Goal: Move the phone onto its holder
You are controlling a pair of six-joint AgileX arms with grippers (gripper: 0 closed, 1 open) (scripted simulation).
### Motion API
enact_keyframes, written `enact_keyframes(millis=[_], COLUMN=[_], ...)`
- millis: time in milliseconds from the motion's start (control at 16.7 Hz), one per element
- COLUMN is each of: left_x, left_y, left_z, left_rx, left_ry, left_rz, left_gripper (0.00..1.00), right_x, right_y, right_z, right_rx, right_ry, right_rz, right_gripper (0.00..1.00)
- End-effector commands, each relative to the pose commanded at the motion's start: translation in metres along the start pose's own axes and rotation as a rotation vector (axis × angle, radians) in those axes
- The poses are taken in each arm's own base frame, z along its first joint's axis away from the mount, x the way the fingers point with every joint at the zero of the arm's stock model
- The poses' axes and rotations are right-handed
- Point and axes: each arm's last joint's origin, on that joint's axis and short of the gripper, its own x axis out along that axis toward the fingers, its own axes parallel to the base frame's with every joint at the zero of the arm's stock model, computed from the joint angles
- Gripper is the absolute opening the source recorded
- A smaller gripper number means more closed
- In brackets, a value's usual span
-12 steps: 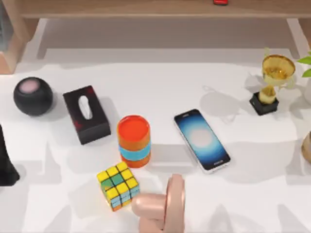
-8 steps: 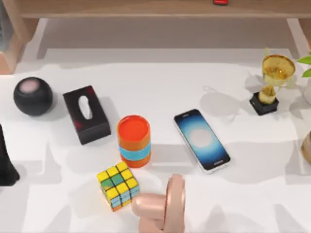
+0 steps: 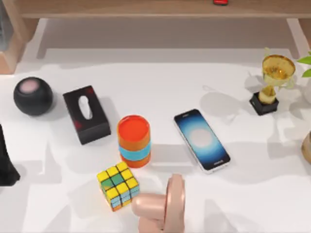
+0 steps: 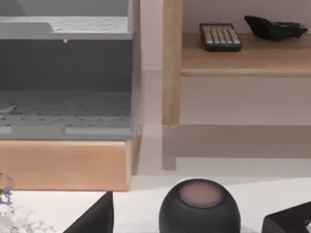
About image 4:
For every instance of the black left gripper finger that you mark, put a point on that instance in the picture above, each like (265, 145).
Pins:
(99, 218)

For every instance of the pale wooden drawer front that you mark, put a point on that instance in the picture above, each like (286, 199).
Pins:
(63, 165)

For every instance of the purple flower plant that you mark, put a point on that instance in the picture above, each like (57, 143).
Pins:
(5, 194)

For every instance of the dark grey round speaker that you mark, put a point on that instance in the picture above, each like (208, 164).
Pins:
(199, 213)

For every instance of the grey pierced drawer inside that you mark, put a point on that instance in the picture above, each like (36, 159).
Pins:
(68, 72)

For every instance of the black box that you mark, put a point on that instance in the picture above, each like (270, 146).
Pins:
(289, 221)

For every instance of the wooden open shelf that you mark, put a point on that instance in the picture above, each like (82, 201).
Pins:
(243, 60)

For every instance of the black calculator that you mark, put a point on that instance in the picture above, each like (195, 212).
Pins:
(220, 37)

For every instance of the black telephone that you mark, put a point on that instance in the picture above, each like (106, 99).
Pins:
(272, 28)

